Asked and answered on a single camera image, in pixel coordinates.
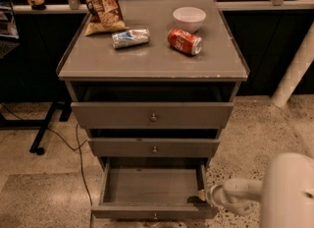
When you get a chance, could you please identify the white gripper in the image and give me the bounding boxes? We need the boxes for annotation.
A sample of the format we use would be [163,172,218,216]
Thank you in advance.
[198,184,229,206]

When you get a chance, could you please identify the grey bottom drawer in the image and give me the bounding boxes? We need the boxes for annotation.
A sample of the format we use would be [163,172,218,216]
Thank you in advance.
[91,157,218,220]

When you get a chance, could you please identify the grey drawer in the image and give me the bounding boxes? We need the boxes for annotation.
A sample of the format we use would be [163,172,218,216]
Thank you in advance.
[91,157,218,220]
[72,102,234,129]
[88,138,220,157]

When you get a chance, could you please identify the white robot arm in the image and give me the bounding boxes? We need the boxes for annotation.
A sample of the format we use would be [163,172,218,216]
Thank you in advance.
[204,30,314,228]

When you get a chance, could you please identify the grey drawer cabinet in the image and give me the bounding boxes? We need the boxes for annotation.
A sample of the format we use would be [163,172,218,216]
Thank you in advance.
[56,0,251,174]

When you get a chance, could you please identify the grey middle drawer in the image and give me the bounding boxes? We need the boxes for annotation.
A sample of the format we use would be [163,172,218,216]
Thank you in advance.
[88,138,220,157]

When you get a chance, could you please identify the grey top drawer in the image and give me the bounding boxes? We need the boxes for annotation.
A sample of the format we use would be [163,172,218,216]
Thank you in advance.
[72,102,234,129]

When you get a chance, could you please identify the red cola can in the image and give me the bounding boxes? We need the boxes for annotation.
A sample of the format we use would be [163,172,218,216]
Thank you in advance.
[168,28,203,56]

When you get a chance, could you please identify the silver blue soda can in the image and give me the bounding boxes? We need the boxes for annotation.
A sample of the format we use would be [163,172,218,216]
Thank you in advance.
[112,28,150,49]

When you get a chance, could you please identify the white bowl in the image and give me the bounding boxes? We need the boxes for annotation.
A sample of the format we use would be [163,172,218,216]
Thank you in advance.
[173,7,206,33]

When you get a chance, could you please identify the sea salt chips bag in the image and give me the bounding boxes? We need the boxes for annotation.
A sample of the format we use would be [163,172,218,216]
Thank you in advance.
[85,0,127,36]

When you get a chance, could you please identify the small yellow figurine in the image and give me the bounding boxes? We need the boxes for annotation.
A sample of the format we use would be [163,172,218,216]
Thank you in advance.
[27,0,46,10]

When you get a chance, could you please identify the black desk leg frame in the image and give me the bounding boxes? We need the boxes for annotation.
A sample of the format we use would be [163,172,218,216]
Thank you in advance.
[0,102,72,155]

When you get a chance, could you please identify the black floor cable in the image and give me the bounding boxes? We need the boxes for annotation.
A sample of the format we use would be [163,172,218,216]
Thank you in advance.
[0,103,94,228]

